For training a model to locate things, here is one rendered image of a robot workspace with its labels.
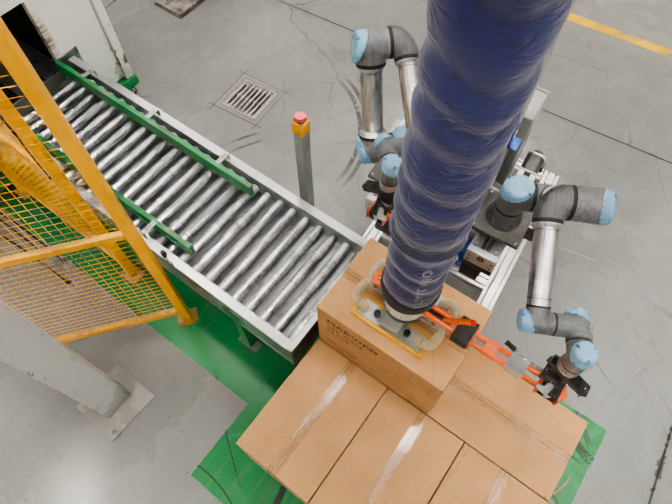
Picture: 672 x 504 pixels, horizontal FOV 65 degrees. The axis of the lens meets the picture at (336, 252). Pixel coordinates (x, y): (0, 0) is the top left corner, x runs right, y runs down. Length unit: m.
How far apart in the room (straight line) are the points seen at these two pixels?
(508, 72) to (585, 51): 3.95
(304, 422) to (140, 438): 1.06
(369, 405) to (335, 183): 1.70
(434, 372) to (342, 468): 0.61
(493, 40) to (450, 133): 0.23
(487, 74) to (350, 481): 1.84
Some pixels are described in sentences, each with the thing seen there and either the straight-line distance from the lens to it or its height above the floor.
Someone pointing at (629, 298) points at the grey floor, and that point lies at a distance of 3.68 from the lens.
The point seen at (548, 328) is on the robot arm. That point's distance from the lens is 1.78.
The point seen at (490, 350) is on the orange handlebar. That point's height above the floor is 1.09.
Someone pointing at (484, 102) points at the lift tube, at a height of 2.23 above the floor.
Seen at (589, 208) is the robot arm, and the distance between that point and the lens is 1.82.
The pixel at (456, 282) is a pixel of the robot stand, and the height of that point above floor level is 0.21.
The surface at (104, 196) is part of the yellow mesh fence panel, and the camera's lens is 2.18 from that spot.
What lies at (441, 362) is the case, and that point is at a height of 0.95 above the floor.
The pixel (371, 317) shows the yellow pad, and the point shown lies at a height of 0.97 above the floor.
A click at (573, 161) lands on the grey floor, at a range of 4.11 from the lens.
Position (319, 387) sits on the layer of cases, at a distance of 2.49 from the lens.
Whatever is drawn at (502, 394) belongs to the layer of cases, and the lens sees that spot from 2.59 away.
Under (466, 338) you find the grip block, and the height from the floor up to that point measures 1.09.
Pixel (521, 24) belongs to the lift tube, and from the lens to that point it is 0.95.
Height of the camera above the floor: 2.96
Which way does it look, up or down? 62 degrees down
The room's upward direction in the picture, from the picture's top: straight up
